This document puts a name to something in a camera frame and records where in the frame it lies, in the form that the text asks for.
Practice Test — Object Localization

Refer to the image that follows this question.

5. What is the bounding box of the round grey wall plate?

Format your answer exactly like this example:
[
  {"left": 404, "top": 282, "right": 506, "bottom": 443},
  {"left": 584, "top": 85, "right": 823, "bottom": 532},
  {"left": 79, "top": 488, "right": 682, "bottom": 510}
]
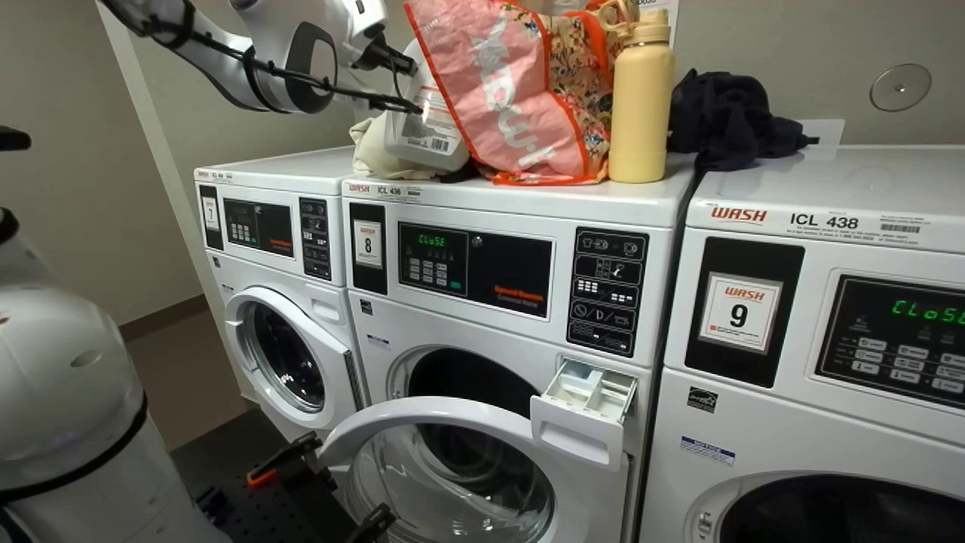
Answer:
[{"left": 870, "top": 59, "right": 934, "bottom": 114}]

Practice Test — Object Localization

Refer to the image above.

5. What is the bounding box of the white detergent drawer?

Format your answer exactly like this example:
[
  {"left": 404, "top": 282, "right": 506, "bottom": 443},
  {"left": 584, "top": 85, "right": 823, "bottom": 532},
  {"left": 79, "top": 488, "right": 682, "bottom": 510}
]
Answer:
[{"left": 528, "top": 355, "right": 641, "bottom": 470}]

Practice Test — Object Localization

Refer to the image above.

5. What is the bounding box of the black clamp with orange handle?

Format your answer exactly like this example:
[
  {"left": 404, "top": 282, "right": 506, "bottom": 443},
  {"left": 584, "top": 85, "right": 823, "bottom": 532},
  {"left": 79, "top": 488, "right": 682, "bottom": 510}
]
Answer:
[{"left": 245, "top": 432, "right": 327, "bottom": 495}]

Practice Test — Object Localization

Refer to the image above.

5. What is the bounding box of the white washing machine number seven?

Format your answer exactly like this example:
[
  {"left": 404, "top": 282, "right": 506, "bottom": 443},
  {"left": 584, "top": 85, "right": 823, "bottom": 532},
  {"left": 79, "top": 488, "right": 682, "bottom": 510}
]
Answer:
[{"left": 189, "top": 144, "right": 370, "bottom": 442}]

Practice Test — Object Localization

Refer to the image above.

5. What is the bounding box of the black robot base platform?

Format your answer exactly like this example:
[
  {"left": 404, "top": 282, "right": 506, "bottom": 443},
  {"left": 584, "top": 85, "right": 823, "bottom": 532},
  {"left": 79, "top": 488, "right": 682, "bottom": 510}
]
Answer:
[{"left": 170, "top": 403, "right": 356, "bottom": 543}]

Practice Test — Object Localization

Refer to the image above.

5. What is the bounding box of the pink floral tote bag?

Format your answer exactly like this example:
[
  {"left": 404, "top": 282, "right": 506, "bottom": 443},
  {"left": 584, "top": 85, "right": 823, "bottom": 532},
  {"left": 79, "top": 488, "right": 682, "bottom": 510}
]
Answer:
[{"left": 402, "top": 0, "right": 641, "bottom": 189}]

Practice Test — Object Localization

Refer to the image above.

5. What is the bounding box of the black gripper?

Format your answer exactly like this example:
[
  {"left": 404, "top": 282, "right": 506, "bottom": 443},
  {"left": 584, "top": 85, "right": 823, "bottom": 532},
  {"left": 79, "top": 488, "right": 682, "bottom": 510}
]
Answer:
[{"left": 350, "top": 24, "right": 422, "bottom": 78}]

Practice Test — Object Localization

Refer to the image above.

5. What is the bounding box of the black cloth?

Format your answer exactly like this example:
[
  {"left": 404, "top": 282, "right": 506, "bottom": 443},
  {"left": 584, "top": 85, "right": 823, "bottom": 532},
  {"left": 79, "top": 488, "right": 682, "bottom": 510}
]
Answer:
[{"left": 666, "top": 66, "right": 823, "bottom": 174}]

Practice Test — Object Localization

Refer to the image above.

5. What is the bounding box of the white wall outlet plate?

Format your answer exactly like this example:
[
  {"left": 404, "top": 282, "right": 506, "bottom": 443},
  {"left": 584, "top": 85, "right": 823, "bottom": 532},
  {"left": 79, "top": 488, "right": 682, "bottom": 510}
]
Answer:
[{"left": 795, "top": 117, "right": 848, "bottom": 156}]

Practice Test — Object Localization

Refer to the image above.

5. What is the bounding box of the white washing machine number eight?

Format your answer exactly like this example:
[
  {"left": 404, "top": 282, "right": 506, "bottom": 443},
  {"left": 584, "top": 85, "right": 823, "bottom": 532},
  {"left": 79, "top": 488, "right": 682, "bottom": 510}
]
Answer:
[{"left": 342, "top": 149, "right": 702, "bottom": 543}]

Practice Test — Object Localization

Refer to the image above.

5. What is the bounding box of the round door of machine eight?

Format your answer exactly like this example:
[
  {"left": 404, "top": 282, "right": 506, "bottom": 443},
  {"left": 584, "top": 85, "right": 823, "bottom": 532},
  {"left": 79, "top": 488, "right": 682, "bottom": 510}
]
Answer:
[{"left": 315, "top": 392, "right": 629, "bottom": 543}]

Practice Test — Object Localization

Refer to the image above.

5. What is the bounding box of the round door of machine seven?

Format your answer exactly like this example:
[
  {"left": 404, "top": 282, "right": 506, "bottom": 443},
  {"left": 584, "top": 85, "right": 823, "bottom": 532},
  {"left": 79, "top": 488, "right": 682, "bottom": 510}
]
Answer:
[{"left": 219, "top": 283, "right": 368, "bottom": 434}]

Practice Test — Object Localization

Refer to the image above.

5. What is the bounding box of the white washing machine number nine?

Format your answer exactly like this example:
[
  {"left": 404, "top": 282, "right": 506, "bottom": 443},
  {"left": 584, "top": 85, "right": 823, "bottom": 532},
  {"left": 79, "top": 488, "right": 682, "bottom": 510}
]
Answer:
[{"left": 635, "top": 141, "right": 965, "bottom": 543}]

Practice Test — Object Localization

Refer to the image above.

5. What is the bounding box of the beige cloth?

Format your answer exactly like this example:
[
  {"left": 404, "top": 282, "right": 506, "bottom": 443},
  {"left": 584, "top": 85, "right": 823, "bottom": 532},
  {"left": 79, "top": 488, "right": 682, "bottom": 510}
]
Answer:
[{"left": 348, "top": 113, "right": 407, "bottom": 184}]

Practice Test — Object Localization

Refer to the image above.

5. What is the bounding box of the yellow insulated bottle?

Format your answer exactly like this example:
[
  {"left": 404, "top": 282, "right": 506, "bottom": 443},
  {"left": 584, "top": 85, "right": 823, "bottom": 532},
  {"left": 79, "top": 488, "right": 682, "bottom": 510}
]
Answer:
[{"left": 606, "top": 5, "right": 678, "bottom": 186}]

